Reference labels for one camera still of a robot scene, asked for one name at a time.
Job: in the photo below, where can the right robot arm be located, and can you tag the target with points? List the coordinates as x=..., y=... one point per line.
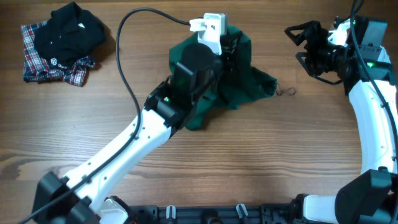
x=352, y=48

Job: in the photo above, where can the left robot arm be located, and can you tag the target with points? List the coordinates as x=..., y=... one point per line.
x=83, y=194

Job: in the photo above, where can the black polo shirt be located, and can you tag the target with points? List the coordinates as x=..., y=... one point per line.
x=69, y=35

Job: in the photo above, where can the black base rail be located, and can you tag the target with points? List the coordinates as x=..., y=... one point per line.
x=238, y=214

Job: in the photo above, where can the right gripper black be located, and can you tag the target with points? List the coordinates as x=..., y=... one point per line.
x=310, y=28

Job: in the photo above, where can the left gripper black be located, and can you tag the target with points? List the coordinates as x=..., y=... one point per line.
x=229, y=46

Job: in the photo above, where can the dark green shorts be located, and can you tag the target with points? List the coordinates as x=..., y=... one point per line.
x=244, y=84

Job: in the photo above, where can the red plaid shirt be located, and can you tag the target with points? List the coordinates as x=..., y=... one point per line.
x=38, y=69

